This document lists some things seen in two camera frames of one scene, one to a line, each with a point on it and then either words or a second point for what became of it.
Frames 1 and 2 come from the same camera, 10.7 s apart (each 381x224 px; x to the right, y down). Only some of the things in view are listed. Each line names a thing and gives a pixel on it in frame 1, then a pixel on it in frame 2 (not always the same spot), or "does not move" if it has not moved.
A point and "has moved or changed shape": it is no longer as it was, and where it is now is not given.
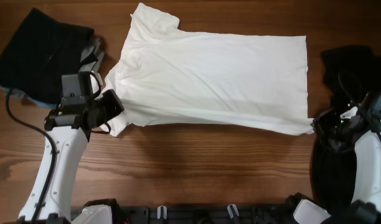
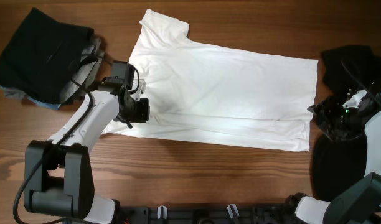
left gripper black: [116, 107] -> [142, 116]
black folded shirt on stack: [44, 50] does not move
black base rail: [193, 214] does not move
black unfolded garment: [352, 73] does not move
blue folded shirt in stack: [47, 106] does not move
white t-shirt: [167, 75] has moved or changed shape
